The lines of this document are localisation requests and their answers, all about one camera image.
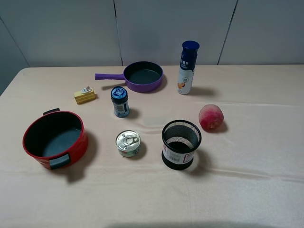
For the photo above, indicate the red pot with black handles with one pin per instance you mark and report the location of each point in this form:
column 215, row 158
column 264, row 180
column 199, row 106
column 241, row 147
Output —
column 57, row 139

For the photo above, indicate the black mesh pen holder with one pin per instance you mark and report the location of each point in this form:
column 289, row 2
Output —
column 181, row 139

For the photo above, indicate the small blue-lidded jar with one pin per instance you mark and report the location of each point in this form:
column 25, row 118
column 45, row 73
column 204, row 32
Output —
column 119, row 97

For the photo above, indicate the red peach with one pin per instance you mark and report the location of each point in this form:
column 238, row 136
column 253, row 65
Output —
column 211, row 117

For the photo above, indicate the yellow toy cake slice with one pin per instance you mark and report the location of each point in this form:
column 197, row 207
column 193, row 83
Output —
column 85, row 95

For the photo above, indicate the silver pull-tab tin can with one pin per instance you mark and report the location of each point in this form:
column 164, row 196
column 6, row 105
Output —
column 128, row 143

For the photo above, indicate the blue and white yogurt bottle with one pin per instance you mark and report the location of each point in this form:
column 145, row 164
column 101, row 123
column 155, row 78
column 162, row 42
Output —
column 187, row 66

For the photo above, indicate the purple frying pan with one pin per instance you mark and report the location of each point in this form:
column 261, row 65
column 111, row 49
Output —
column 141, row 77

